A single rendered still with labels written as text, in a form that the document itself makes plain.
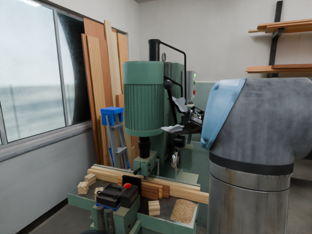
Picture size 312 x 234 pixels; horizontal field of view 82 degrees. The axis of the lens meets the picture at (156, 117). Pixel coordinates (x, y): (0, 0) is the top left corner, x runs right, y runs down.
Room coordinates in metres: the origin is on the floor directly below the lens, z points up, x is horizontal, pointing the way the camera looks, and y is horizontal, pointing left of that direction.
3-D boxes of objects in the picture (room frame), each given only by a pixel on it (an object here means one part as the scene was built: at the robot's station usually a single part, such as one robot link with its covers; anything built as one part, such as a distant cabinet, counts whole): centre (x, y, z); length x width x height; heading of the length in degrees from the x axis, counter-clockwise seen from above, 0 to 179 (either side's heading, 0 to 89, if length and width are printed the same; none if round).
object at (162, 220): (0.71, 0.13, 0.87); 0.61 x 0.30 x 0.06; 70
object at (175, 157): (0.88, -0.11, 1.02); 0.12 x 0.03 x 0.12; 160
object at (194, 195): (0.80, 0.06, 0.92); 0.68 x 0.02 x 0.04; 70
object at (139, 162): (0.82, 0.05, 1.03); 0.14 x 0.07 x 0.09; 160
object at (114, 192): (0.63, 0.15, 0.99); 0.13 x 0.11 x 0.06; 70
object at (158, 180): (0.83, 0.08, 0.93); 0.60 x 0.02 x 0.05; 70
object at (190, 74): (1.05, -0.19, 1.40); 0.10 x 0.06 x 0.16; 160
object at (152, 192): (0.75, 0.08, 0.93); 0.18 x 0.02 x 0.05; 70
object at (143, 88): (0.80, 0.05, 1.35); 0.18 x 0.18 x 0.31
